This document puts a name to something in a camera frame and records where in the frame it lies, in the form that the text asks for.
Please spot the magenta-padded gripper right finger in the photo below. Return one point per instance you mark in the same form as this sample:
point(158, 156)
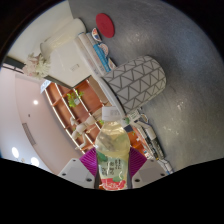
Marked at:
point(149, 171)

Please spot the ceiling lights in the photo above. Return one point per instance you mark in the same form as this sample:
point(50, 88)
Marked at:
point(15, 152)

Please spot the green-white drink carton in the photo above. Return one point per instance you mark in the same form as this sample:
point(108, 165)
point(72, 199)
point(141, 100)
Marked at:
point(134, 116)

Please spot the white ceramic vase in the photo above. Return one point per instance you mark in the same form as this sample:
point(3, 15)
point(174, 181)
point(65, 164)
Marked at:
point(63, 36)

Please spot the wooden wall shelf unit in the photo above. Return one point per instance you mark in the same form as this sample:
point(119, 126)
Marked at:
point(83, 103)

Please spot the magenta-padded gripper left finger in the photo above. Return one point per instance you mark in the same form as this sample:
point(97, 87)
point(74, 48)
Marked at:
point(75, 171)

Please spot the dark book stack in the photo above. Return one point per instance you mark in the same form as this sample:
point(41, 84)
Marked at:
point(151, 143)

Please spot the small white painted ornament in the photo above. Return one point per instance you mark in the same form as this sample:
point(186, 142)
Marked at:
point(104, 49)
point(96, 34)

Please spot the clear drink bottle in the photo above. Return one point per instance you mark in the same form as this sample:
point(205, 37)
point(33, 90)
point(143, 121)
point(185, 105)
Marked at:
point(112, 150)

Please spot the flat round red coaster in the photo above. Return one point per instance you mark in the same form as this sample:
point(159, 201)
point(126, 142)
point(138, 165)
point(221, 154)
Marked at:
point(105, 25)

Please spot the white flat box stack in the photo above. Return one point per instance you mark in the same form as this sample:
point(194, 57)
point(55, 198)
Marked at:
point(91, 53)

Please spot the white mug, triangle pattern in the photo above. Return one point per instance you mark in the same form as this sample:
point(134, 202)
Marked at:
point(140, 81)

